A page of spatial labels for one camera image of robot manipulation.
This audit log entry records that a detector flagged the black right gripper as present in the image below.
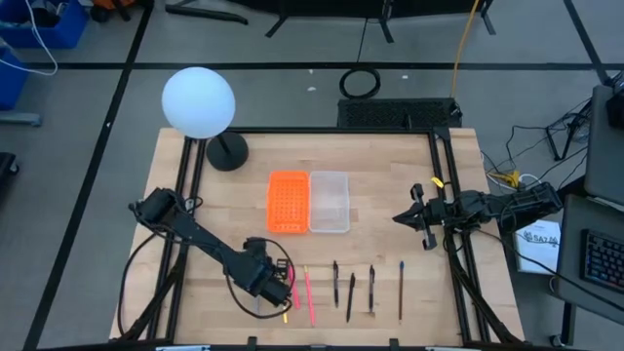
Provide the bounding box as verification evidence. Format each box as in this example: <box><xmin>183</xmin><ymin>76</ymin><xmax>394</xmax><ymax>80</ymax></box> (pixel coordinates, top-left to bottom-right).
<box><xmin>392</xmin><ymin>182</ymin><xmax>449</xmax><ymax>252</ymax></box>

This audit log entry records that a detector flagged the pink highlighter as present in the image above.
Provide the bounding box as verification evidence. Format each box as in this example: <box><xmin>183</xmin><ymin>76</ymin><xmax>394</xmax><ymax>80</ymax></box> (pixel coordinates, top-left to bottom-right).
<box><xmin>287</xmin><ymin>265</ymin><xmax>302</xmax><ymax>311</ymax></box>

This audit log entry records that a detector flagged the long pink pen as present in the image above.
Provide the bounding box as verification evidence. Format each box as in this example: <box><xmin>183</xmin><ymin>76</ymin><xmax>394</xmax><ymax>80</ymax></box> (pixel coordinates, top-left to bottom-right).
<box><xmin>303</xmin><ymin>265</ymin><xmax>317</xmax><ymax>328</ymax></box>

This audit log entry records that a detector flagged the brown pen blue cap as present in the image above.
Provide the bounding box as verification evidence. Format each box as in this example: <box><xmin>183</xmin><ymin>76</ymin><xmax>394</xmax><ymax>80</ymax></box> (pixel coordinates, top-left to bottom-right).
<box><xmin>397</xmin><ymin>260</ymin><xmax>406</xmax><ymax>323</ymax></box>

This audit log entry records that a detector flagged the clear plastic supply box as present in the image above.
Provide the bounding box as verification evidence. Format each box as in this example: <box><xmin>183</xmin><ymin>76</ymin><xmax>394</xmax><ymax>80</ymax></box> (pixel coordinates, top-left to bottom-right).
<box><xmin>308</xmin><ymin>170</ymin><xmax>351</xmax><ymax>234</ymax></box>

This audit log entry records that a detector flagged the orange perforated plastic lid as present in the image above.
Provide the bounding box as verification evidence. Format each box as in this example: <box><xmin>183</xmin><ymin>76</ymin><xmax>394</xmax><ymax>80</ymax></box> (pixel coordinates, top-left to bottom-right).
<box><xmin>266</xmin><ymin>170</ymin><xmax>311</xmax><ymax>234</ymax></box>

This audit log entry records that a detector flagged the yellow power plug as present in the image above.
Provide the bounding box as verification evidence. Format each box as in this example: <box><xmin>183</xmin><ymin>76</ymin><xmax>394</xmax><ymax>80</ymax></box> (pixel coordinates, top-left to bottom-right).
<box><xmin>489</xmin><ymin>170</ymin><xmax>522</xmax><ymax>189</ymax></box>

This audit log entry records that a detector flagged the black perforated computer case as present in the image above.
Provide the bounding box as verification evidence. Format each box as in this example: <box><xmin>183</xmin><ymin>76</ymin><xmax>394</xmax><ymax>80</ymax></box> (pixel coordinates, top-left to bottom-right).
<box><xmin>336</xmin><ymin>97</ymin><xmax>463</xmax><ymax>130</ymax></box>

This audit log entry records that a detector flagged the white printed booklet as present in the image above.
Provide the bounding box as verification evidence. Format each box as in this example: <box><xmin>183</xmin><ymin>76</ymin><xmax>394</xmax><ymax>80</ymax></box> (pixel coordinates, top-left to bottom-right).
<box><xmin>514</xmin><ymin>219</ymin><xmax>562</xmax><ymax>275</ymax></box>

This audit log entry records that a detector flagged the grey desk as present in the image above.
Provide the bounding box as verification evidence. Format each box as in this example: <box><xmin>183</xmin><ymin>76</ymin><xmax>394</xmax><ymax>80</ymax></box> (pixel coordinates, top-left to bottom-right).
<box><xmin>555</xmin><ymin>194</ymin><xmax>624</xmax><ymax>348</ymax></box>

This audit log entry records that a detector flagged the black tripod stand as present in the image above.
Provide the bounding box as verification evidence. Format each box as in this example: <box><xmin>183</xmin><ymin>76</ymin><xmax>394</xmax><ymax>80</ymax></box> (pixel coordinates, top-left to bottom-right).
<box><xmin>545</xmin><ymin>97</ymin><xmax>594</xmax><ymax>162</ymax></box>

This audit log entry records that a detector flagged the black backlit keyboard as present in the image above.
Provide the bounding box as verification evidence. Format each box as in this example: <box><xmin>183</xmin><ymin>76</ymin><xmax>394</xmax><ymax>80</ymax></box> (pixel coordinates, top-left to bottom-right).
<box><xmin>579</xmin><ymin>228</ymin><xmax>624</xmax><ymax>293</ymax></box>

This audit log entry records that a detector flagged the black stand with legs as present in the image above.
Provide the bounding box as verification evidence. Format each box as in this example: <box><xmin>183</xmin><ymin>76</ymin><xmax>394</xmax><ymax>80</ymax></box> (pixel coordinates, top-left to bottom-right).
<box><xmin>265</xmin><ymin>0</ymin><xmax>497</xmax><ymax>45</ymax></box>

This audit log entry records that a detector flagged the grey flat panel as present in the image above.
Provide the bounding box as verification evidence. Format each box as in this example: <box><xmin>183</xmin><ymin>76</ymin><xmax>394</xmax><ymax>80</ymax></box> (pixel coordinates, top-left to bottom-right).
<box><xmin>583</xmin><ymin>85</ymin><xmax>624</xmax><ymax>206</ymax></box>

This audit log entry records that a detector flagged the white globe lamp black base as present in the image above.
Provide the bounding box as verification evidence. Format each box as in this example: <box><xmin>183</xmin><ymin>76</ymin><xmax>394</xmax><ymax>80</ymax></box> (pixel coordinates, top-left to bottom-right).
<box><xmin>160</xmin><ymin>66</ymin><xmax>250</xmax><ymax>173</ymax></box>

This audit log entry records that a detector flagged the black desk device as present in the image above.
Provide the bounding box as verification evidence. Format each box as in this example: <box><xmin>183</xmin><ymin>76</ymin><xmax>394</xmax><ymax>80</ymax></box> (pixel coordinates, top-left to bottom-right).
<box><xmin>606</xmin><ymin>72</ymin><xmax>624</xmax><ymax>131</ymax></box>

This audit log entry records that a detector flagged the black floor bar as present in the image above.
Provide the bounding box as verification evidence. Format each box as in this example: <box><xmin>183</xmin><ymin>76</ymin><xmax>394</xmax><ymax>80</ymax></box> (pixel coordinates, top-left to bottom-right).
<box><xmin>164</xmin><ymin>3</ymin><xmax>249</xmax><ymax>25</ymax></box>

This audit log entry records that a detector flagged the grey metal foot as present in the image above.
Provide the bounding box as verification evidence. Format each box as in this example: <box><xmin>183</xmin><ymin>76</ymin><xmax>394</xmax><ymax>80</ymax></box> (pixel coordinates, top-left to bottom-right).
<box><xmin>0</xmin><ymin>112</ymin><xmax>43</xmax><ymax>128</ymax></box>

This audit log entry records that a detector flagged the orange and black equipment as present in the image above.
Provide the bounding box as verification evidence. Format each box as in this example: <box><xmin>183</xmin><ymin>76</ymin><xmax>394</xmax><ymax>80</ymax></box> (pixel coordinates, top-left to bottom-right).
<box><xmin>90</xmin><ymin>0</ymin><xmax>145</xmax><ymax>23</ymax></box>

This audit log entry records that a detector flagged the large blue storage bin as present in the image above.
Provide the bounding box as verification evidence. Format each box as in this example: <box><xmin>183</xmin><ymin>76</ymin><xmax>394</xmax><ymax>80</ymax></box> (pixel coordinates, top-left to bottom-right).
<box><xmin>0</xmin><ymin>0</ymin><xmax>90</xmax><ymax>50</ymax></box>

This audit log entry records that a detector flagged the small blue storage bin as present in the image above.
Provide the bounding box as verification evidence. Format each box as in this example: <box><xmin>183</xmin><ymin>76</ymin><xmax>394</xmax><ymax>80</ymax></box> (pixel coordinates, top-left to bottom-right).
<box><xmin>0</xmin><ymin>46</ymin><xmax>29</xmax><ymax>111</ymax></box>

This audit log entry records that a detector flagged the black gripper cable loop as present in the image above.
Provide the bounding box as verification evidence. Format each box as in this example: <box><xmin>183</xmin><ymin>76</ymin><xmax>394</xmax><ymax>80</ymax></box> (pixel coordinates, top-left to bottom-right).
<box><xmin>223</xmin><ymin>237</ymin><xmax>297</xmax><ymax>321</ymax></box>

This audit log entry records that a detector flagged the black aluminium table frame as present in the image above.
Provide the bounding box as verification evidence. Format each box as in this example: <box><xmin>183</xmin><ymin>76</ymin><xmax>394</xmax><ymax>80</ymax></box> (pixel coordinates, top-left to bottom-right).
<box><xmin>114</xmin><ymin>126</ymin><xmax>526</xmax><ymax>347</ymax></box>

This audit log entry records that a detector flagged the white cable loop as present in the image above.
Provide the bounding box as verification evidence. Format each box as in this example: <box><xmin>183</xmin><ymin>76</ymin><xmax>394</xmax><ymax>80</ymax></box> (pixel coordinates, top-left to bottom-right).
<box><xmin>519</xmin><ymin>173</ymin><xmax>545</xmax><ymax>196</ymax></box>

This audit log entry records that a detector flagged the black arm base cable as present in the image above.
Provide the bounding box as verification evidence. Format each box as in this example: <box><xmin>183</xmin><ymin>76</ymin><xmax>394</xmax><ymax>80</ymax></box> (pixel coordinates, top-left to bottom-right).
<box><xmin>116</xmin><ymin>228</ymin><xmax>165</xmax><ymax>337</ymax></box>

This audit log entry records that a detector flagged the coiled black cable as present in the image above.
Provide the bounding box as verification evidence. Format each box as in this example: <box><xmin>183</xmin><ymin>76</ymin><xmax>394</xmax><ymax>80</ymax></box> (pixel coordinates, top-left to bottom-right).
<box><xmin>338</xmin><ymin>66</ymin><xmax>382</xmax><ymax>100</ymax></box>

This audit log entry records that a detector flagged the yellow floor cable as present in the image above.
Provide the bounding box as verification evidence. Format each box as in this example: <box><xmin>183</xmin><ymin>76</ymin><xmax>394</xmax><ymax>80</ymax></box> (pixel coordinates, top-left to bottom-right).
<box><xmin>448</xmin><ymin>0</ymin><xmax>482</xmax><ymax>98</ymax></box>

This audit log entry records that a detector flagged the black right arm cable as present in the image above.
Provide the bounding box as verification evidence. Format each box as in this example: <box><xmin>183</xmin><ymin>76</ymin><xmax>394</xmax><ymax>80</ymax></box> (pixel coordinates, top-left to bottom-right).
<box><xmin>475</xmin><ymin>227</ymin><xmax>624</xmax><ymax>313</ymax></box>

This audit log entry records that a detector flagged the white floor cable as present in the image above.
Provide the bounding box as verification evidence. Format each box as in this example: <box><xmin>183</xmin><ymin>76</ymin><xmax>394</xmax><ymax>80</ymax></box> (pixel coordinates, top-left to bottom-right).
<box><xmin>0</xmin><ymin>0</ymin><xmax>59</xmax><ymax>77</ymax></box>

